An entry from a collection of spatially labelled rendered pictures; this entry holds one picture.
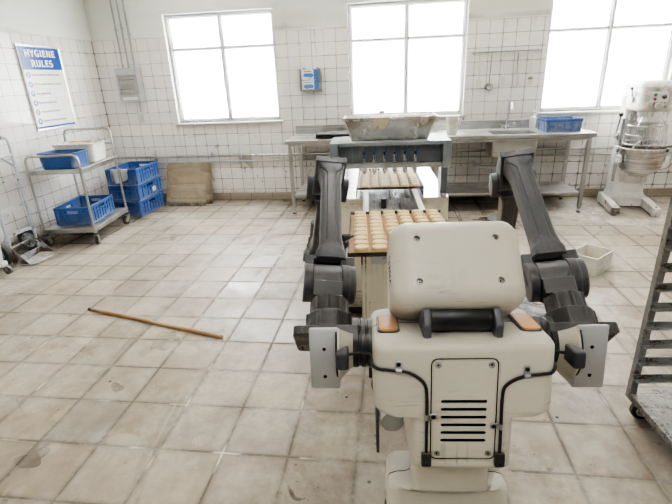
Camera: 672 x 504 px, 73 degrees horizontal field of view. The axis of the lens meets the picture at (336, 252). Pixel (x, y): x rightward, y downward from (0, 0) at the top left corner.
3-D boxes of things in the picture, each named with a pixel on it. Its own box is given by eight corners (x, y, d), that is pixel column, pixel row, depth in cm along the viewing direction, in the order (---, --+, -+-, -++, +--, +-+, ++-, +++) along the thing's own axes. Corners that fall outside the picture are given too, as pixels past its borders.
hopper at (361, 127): (345, 136, 299) (344, 114, 294) (431, 134, 295) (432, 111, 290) (343, 142, 272) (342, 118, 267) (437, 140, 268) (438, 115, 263)
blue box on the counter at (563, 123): (545, 132, 507) (546, 119, 502) (536, 129, 534) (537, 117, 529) (582, 131, 503) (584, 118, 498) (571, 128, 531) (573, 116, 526)
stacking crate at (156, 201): (139, 204, 632) (136, 190, 624) (166, 204, 625) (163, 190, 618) (113, 217, 576) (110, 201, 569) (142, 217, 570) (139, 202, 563)
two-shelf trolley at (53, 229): (85, 223, 554) (62, 128, 514) (133, 221, 554) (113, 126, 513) (44, 248, 475) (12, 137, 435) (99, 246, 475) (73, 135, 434)
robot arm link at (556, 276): (548, 301, 81) (580, 298, 80) (535, 252, 87) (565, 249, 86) (540, 321, 89) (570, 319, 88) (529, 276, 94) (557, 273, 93)
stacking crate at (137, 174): (131, 176, 616) (128, 161, 609) (160, 175, 612) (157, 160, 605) (107, 186, 560) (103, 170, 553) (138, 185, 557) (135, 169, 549)
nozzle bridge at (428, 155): (335, 187, 314) (333, 136, 302) (441, 184, 308) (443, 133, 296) (331, 199, 283) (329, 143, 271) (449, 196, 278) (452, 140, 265)
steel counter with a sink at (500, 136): (289, 214, 557) (281, 110, 513) (300, 199, 622) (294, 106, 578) (584, 213, 515) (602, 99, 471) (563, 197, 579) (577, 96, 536)
